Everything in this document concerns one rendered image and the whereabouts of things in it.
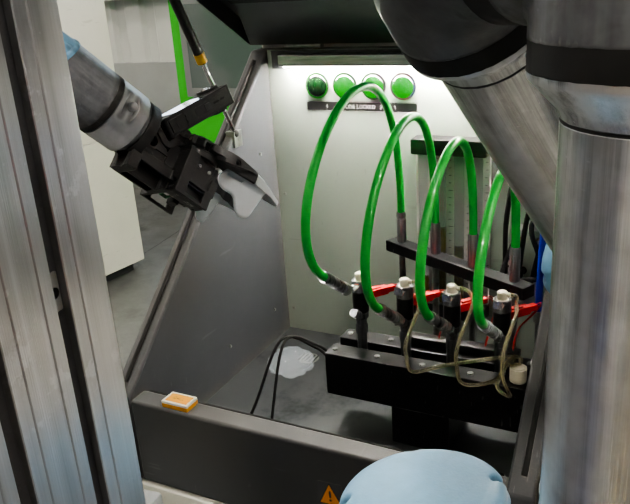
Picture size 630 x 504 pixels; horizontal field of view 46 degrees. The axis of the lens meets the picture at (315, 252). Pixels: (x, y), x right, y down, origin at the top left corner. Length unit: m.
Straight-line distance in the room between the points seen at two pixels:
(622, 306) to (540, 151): 0.18
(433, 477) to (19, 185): 0.34
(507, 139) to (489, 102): 0.04
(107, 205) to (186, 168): 3.39
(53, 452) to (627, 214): 0.27
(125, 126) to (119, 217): 3.50
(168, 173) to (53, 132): 0.56
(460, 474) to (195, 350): 0.94
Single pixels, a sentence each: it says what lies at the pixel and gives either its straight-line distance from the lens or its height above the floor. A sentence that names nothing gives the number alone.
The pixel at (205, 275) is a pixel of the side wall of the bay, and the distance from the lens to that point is 1.42.
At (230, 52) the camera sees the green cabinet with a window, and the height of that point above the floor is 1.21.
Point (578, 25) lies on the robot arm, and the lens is 0.31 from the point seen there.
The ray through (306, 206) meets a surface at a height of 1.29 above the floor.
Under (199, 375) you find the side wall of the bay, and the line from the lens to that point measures 1.45.
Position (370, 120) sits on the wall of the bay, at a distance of 1.48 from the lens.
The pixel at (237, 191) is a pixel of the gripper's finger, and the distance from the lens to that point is 0.94.
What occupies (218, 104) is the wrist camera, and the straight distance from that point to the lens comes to 0.95.
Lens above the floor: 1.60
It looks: 21 degrees down
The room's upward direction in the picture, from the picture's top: 4 degrees counter-clockwise
